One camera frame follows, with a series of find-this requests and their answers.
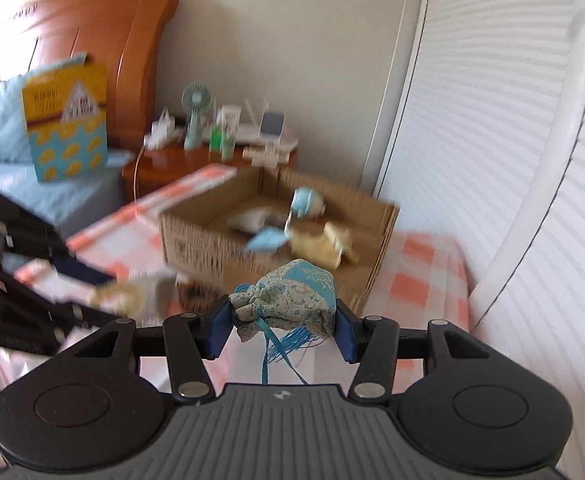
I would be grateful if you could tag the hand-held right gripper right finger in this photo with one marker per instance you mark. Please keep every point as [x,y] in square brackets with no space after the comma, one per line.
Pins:
[347,332]

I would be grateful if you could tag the green cosmetic tube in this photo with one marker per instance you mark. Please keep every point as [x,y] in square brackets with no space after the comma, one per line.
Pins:
[227,146]

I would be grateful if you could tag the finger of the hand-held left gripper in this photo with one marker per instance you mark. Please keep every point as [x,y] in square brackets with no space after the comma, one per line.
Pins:
[85,270]
[87,317]

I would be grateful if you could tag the small green bottle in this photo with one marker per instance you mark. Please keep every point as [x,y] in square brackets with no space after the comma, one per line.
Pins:
[216,136]

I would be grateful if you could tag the small green desk fan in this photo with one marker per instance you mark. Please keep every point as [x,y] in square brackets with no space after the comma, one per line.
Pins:
[196,97]

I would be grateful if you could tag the wooden bed headboard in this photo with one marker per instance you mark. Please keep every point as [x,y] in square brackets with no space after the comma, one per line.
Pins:
[97,35]

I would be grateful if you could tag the cream fluffy scrunchie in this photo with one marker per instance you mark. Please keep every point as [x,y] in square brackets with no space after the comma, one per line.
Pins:
[122,290]

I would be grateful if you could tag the blue face mask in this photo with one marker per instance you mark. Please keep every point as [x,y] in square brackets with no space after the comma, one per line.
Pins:
[267,240]

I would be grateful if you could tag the brown fluffy scrunchie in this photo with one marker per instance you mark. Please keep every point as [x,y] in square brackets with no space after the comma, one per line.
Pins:
[197,296]

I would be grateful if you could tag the white remote control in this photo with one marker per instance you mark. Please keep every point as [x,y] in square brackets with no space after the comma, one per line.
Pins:
[265,155]

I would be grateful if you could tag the white cosmetic tube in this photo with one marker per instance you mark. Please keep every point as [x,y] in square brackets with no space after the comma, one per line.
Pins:
[230,117]

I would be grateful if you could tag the pale yellow cloth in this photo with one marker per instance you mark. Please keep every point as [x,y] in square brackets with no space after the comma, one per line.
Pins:
[322,245]

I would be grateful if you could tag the white louvered closet door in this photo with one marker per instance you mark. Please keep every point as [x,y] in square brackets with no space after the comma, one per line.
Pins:
[572,260]
[472,110]

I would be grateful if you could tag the light blue bed sheet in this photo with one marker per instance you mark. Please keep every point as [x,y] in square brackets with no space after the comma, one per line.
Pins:
[72,195]

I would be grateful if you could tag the white router with phone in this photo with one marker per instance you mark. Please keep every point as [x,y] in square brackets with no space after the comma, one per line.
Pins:
[287,137]

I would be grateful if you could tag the yellow and blue snack bag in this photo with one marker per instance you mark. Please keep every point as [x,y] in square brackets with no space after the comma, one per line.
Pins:
[67,125]

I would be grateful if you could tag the brown cardboard box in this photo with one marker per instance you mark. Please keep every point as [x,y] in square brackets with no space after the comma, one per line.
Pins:
[197,250]

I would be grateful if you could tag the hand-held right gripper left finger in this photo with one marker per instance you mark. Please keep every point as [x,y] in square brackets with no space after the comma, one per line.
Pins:
[218,332]

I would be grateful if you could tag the blue and white plush toy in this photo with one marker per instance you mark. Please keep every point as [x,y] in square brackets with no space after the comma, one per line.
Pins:
[307,202]

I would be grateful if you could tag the wooden nightstand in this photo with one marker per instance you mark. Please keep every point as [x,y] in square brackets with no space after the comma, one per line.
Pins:
[182,165]

